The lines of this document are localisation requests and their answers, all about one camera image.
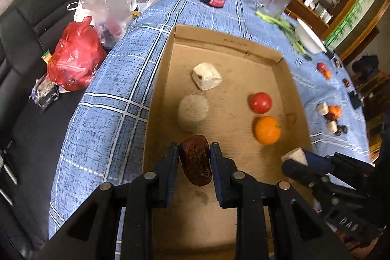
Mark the white foam cube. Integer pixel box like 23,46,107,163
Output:
192,63,223,91

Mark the green leafy vegetable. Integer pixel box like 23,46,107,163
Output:
255,11,313,61

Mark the black bag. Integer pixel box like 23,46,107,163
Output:
352,55,380,78

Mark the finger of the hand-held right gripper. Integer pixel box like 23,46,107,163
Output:
303,150,375,188
281,159,351,218

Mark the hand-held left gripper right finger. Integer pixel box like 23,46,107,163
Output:
210,142,359,260

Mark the red tomato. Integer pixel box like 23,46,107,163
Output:
249,92,273,114

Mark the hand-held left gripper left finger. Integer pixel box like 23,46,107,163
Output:
46,142,180,260

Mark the white foam cylinder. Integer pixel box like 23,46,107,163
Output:
281,148,308,165

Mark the round beige stone ball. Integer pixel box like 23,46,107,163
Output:
178,95,210,133

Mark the cardboard box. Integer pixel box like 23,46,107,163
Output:
142,24,320,260

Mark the blue plaid tablecloth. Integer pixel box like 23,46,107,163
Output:
48,0,371,241

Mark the white bowl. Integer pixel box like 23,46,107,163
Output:
295,18,327,55

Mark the black sofa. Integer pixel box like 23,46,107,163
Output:
0,0,141,260

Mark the small black box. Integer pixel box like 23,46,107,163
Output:
349,91,363,110

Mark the white plastic bag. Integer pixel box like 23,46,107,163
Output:
67,0,93,26

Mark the small dark item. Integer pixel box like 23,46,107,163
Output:
327,51,342,68

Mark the clear plastic packet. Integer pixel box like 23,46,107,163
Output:
29,77,61,114

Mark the red plastic bag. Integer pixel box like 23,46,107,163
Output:
47,16,107,92

